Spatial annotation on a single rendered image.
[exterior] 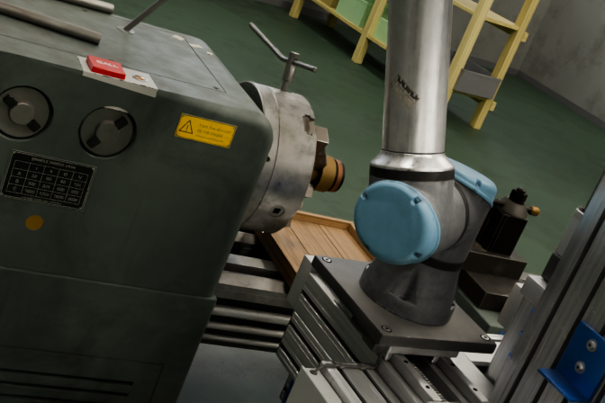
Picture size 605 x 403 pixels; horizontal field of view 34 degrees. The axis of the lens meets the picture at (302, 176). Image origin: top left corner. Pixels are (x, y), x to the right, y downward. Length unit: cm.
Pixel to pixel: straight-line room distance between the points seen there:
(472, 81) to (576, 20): 412
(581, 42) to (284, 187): 1039
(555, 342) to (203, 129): 73
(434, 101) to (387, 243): 20
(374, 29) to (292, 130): 741
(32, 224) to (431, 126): 80
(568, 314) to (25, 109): 93
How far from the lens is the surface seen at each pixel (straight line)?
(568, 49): 1239
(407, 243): 130
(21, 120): 173
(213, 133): 180
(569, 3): 1259
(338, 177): 220
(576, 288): 146
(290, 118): 204
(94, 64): 172
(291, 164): 201
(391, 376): 145
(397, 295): 147
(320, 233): 243
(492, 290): 232
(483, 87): 859
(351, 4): 974
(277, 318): 217
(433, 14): 131
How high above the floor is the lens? 174
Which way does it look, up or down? 18 degrees down
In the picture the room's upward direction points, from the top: 22 degrees clockwise
